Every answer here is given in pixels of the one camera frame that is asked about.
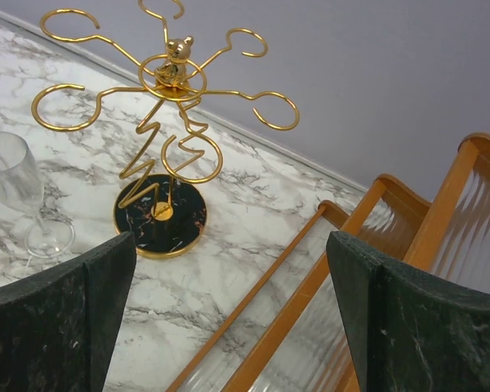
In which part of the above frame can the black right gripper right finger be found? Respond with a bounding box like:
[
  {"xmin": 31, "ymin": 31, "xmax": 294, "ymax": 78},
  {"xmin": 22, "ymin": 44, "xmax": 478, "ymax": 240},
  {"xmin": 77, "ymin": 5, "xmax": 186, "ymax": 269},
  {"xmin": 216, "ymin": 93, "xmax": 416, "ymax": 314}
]
[{"xmin": 326, "ymin": 231, "xmax": 490, "ymax": 391}]

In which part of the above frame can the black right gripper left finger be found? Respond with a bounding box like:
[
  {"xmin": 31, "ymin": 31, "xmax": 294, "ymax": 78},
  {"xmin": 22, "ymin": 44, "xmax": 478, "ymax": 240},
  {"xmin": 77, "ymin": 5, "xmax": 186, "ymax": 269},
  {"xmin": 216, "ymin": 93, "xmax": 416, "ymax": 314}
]
[{"xmin": 0, "ymin": 233, "xmax": 136, "ymax": 391}]

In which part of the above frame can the clear tall wine glass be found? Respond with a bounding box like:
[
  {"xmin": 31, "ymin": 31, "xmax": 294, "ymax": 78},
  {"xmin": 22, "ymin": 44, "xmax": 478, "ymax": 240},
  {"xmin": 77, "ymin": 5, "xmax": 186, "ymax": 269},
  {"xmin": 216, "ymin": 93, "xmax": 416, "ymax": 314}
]
[{"xmin": 0, "ymin": 131, "xmax": 75, "ymax": 259}]

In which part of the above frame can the wooden ribbed glass rack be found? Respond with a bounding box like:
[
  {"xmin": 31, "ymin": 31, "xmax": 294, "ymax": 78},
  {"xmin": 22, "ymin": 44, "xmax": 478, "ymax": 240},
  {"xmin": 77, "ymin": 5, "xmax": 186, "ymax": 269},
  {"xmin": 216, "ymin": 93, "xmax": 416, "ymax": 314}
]
[{"xmin": 170, "ymin": 133, "xmax": 490, "ymax": 391}]

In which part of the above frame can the gold wine glass rack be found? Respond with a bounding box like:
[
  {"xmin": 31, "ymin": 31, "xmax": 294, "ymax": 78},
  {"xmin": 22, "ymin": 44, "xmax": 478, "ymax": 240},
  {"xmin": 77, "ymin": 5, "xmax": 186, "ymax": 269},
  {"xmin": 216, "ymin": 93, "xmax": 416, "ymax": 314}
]
[{"xmin": 30, "ymin": 0, "xmax": 301, "ymax": 260}]

